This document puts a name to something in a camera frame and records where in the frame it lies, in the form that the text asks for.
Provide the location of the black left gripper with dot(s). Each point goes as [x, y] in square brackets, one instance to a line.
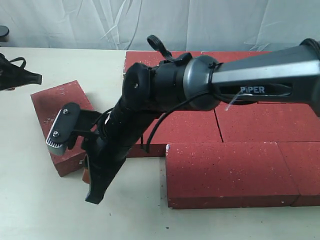
[11, 72]

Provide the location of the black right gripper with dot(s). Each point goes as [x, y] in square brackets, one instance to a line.
[106, 153]

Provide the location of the red brick with metal studs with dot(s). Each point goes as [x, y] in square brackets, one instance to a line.
[47, 104]

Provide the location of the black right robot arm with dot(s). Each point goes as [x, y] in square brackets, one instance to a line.
[187, 83]

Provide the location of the red brick third row right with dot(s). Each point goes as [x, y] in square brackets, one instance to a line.
[266, 122]

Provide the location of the white fabric backdrop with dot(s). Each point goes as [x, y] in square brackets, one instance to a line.
[182, 25]

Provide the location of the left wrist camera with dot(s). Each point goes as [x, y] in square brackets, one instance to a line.
[4, 34]

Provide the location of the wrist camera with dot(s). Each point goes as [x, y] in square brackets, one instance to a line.
[70, 123]
[4, 34]

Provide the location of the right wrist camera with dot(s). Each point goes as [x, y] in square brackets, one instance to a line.
[70, 123]

